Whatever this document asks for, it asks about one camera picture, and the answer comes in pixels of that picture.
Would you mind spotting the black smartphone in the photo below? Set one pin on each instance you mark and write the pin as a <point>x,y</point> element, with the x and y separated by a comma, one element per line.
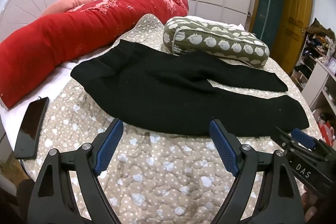
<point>30,129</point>

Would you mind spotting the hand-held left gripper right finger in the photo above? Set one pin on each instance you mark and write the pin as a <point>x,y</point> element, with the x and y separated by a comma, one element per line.
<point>223,150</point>

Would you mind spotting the red floral quilt roll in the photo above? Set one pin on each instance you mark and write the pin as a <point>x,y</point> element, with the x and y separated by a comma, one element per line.
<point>65,29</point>

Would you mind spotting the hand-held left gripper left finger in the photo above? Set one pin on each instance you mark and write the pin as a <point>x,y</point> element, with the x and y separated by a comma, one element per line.
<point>109,146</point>

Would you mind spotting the dark teal door curtain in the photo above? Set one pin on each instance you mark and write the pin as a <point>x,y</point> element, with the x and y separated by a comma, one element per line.
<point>270,11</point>

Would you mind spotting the beige quilted bed cover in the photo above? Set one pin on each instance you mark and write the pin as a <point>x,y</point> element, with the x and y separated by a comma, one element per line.
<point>170,187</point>

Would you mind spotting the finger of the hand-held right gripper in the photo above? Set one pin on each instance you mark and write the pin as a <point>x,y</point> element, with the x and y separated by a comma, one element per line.
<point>303,137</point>
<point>283,136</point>

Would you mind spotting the round grey headboard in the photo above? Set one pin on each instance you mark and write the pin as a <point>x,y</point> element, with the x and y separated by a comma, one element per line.
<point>26,3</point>

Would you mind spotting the pink pillow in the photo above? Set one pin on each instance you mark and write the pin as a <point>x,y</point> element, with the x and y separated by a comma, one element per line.
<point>65,3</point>

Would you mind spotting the green hedgehog print pillow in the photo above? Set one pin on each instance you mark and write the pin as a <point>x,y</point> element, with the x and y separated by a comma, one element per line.
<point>210,37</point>

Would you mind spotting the yellow wooden door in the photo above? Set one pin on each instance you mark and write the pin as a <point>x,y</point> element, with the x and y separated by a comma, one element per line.
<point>294,29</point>

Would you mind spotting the red bag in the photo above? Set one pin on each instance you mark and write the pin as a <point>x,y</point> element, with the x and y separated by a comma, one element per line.
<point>326,132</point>

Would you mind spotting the black pants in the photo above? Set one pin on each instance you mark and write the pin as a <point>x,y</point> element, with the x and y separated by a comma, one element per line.
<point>157,87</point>

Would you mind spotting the white cluttered shelf unit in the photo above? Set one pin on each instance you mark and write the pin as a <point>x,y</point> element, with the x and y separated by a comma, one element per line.
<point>320,66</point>

